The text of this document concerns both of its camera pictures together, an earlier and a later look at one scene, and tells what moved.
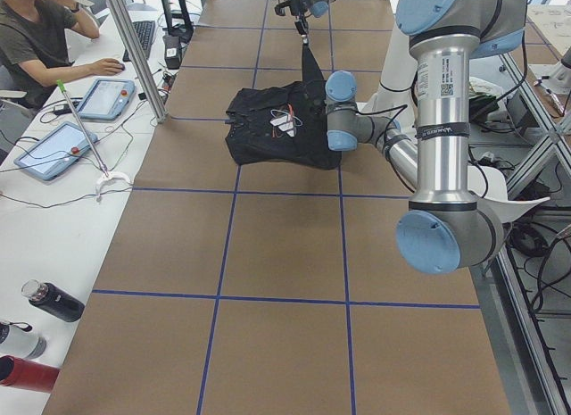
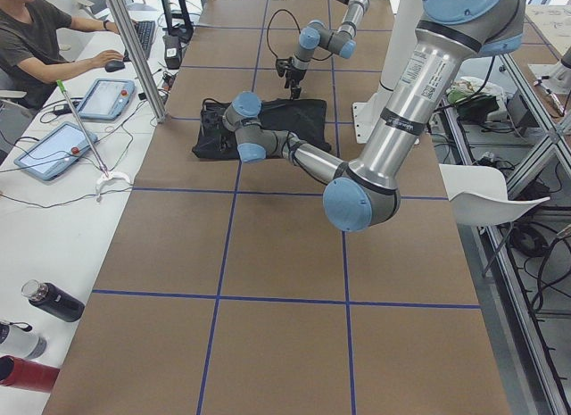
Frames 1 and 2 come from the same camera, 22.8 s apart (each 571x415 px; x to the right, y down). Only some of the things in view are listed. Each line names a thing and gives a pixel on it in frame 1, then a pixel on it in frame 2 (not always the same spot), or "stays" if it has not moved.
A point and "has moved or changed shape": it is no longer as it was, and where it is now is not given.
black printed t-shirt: (285, 123) has moved or changed shape
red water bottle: (28, 375) stays
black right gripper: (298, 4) to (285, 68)
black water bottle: (48, 298) stays
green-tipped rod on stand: (104, 175) stays
